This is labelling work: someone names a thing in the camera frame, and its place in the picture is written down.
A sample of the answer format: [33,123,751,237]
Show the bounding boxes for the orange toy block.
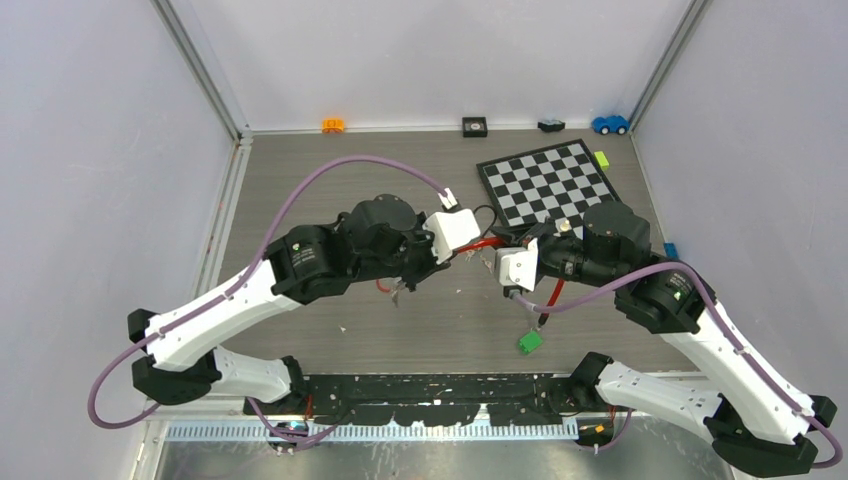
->
[321,117,346,134]

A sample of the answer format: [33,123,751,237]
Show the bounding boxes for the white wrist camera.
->
[493,238,539,292]
[423,188,481,265]

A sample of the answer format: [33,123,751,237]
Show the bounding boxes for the red hose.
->
[454,237,567,330]

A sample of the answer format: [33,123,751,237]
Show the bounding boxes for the red hose lock keys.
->
[389,279,406,308]

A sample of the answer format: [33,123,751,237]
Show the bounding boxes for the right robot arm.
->
[493,201,843,478]

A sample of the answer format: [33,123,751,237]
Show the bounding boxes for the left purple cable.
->
[87,154,458,454]

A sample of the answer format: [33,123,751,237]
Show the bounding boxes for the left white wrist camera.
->
[423,188,481,265]

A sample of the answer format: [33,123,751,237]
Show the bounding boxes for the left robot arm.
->
[128,194,480,414]

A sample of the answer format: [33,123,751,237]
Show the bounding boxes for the small black box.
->
[462,117,489,138]

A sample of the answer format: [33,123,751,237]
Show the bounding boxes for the lime green block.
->
[593,151,610,171]

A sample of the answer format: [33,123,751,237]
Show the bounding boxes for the aluminium front rail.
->
[140,370,745,444]

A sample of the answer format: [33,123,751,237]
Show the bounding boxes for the black white chessboard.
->
[476,139,620,235]

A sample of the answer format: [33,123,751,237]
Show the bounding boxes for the small black toy car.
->
[537,119,565,133]

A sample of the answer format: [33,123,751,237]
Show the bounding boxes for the blue toy brick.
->
[663,243,679,259]

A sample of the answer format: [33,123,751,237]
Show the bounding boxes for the green toy brick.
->
[517,330,544,355]

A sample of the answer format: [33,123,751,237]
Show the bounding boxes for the blue toy car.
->
[591,115,630,135]

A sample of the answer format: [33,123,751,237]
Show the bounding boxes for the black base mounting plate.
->
[242,372,637,428]

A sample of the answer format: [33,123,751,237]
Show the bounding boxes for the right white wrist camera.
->
[493,238,539,292]

